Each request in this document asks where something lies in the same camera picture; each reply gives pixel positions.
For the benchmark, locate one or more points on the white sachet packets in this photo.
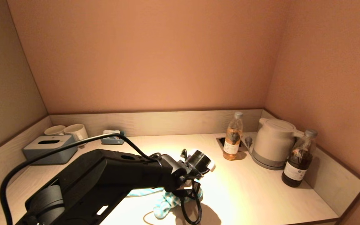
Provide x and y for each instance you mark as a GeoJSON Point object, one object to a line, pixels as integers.
{"type": "Point", "coordinates": [109, 132]}

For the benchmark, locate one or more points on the teal white zigzag cloth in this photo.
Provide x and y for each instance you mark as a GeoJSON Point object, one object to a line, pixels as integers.
{"type": "Point", "coordinates": [164, 206]}

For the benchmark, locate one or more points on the cream ceramic mug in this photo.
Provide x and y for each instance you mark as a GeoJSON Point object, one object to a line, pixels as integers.
{"type": "Point", "coordinates": [54, 129]}
{"type": "Point", "coordinates": [77, 131]}

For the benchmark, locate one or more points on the black recessed table socket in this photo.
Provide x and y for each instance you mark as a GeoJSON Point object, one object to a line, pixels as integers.
{"type": "Point", "coordinates": [221, 141]}

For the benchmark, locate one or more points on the orange tea plastic bottle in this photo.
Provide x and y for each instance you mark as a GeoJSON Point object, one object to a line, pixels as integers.
{"type": "Point", "coordinates": [232, 139]}

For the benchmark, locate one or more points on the grey kettle power plug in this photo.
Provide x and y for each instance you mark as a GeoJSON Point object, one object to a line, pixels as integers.
{"type": "Point", "coordinates": [248, 141]}

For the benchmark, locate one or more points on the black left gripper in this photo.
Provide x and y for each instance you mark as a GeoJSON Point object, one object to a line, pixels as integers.
{"type": "Point", "coordinates": [184, 191]}

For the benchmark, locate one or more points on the grey tissue box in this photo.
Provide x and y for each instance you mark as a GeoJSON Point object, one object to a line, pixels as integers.
{"type": "Point", "coordinates": [42, 154]}

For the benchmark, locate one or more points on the small blue-grey tray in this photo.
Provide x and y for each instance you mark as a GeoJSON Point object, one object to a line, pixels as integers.
{"type": "Point", "coordinates": [112, 141]}

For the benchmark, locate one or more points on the white electric kettle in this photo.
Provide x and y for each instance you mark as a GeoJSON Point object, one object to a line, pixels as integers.
{"type": "Point", "coordinates": [273, 139]}

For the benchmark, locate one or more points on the wooden table backsplash rim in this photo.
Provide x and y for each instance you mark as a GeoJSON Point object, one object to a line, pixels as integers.
{"type": "Point", "coordinates": [183, 122]}

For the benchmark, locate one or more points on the dark tea plastic bottle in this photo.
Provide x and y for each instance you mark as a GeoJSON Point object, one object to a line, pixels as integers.
{"type": "Point", "coordinates": [298, 164]}

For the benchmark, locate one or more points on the grey kettle base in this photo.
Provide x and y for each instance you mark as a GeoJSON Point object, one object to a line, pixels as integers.
{"type": "Point", "coordinates": [265, 164]}

